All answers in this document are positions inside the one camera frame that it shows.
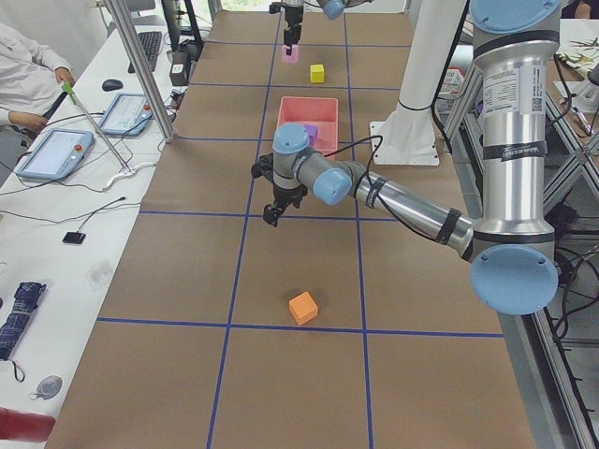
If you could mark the blue teach pendant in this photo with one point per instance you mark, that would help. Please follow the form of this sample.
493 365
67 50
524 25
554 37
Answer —
57 155
126 116

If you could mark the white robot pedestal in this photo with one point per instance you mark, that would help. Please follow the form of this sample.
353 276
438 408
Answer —
408 132

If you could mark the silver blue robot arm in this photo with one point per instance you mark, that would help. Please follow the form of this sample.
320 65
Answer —
331 8
503 233

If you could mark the yellow foam block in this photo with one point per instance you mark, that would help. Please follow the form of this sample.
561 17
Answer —
317 74

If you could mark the black box device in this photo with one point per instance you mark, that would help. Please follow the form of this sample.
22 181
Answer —
183 63

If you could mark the folded blue umbrella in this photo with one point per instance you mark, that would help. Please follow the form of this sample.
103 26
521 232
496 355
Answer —
26 300

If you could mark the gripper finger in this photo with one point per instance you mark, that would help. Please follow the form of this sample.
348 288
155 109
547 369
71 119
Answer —
288 37
278 210
270 214
295 35

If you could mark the black computer mouse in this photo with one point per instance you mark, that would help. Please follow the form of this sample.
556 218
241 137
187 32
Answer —
110 85

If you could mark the black keyboard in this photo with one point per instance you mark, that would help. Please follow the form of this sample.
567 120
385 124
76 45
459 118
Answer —
151 42

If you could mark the near blue teach pendant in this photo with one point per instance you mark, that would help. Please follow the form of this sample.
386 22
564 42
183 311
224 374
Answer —
57 155

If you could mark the green tipped metal rod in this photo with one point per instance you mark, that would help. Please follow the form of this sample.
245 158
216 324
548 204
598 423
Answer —
68 89

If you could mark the aluminium frame post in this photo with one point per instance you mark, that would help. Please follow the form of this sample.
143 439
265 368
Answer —
121 16

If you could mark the person in white shirt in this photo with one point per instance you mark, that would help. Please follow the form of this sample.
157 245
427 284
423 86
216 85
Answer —
32 79

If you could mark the purple foam block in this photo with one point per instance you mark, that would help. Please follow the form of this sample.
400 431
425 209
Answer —
312 132

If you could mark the red cylinder object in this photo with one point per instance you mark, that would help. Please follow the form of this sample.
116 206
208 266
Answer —
25 427

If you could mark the pink foam block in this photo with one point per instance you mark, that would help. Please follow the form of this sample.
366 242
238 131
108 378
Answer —
290 54

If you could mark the small black square device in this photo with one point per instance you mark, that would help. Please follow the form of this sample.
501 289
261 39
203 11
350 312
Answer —
74 238

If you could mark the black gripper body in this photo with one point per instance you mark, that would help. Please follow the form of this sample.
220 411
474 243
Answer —
284 193
292 17

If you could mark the orange foam block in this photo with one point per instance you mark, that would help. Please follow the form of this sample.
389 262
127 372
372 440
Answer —
303 308

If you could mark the pink plastic bin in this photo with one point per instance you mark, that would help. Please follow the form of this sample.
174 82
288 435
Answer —
320 111

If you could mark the far blue teach pendant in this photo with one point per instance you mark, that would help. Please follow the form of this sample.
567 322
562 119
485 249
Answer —
126 116

